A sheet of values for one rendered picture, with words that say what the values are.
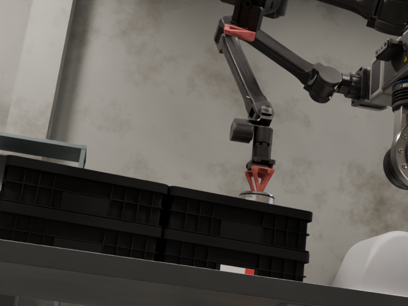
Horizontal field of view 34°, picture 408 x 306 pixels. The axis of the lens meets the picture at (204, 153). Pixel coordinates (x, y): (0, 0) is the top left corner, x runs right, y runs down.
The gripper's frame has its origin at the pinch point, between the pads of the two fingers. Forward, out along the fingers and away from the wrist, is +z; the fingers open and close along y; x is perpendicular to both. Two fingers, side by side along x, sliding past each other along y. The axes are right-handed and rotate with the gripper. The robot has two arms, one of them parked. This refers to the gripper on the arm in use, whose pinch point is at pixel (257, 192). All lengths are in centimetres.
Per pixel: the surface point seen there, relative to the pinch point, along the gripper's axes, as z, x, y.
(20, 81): -127, -112, -307
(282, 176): -92, 107, -332
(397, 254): -26, 167, -242
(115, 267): 32, -42, 59
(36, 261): 33, -56, 59
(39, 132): -89, -92, -306
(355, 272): -12, 144, -257
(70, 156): -70, -66, -290
